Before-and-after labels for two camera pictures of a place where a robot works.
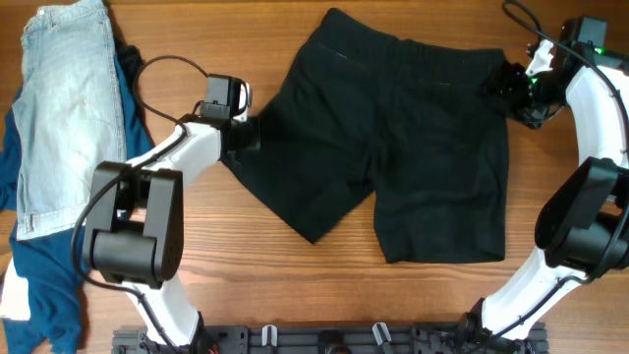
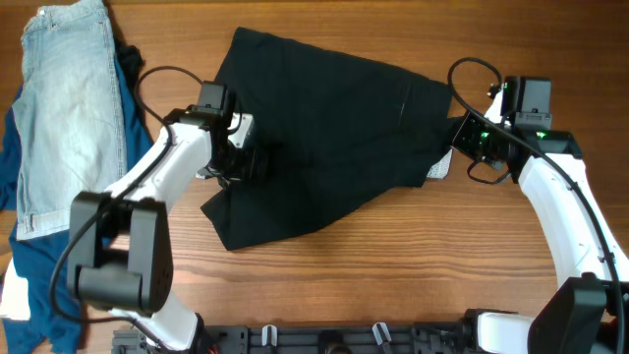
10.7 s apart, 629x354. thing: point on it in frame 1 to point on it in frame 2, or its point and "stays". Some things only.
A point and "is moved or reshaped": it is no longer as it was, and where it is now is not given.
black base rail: (329, 338) stays
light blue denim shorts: (67, 115) stays
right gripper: (509, 79) to (463, 138)
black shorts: (364, 111) is moved or reshaped
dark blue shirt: (51, 265) stays
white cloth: (15, 299) stays
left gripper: (255, 137) to (251, 167)
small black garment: (132, 61) stays
